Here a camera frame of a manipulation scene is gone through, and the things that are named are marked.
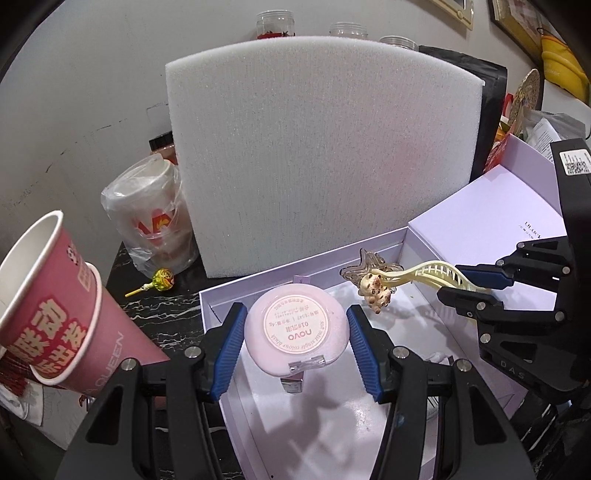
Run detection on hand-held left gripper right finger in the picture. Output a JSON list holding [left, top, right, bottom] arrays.
[[346, 305, 539, 480]]

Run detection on gold picture frame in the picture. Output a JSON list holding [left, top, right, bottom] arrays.
[[489, 0, 546, 65]]

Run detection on black foil bag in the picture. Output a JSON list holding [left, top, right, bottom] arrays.
[[418, 45, 508, 185]]

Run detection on pale yellow hair claw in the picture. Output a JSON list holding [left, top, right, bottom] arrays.
[[376, 259, 490, 296]]

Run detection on red plaid cloth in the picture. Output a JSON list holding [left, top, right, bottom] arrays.
[[0, 353, 44, 398]]

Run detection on pale pink compact with clasp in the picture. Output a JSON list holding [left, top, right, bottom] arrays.
[[244, 282, 348, 376]]

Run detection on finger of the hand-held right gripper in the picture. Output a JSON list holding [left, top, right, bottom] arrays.
[[455, 236, 575, 291], [436, 285, 568, 340]]

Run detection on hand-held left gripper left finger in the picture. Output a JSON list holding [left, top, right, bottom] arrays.
[[54, 302, 250, 480]]

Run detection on pink paper cup with panda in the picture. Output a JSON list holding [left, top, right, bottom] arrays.
[[30, 262, 171, 408]]

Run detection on plastic bag with drink cup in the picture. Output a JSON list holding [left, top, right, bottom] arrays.
[[100, 154, 201, 273]]

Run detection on white papers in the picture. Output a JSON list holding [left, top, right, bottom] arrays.
[[524, 108, 591, 162]]

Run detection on yellow wrapped lollipop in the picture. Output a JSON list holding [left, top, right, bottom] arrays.
[[124, 268, 176, 298]]

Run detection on lavender gift box with lid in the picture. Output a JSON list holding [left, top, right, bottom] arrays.
[[198, 134, 568, 480]]

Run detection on glass jar with red contents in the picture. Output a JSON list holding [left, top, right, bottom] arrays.
[[255, 10, 296, 40]]

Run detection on round woven mat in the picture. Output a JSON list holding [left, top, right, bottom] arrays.
[[510, 68, 546, 125]]

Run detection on red paper bag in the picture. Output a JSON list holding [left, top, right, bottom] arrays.
[[496, 92, 515, 134]]

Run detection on bear ornament hair clip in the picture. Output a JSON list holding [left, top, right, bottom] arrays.
[[341, 248, 402, 315]]

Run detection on cream picture frame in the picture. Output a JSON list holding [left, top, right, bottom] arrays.
[[431, 0, 476, 31]]

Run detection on white foam sheet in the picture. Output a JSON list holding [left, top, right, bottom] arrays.
[[165, 34, 486, 280]]

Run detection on jar with dark lid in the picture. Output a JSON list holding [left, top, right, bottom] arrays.
[[148, 131, 178, 164]]

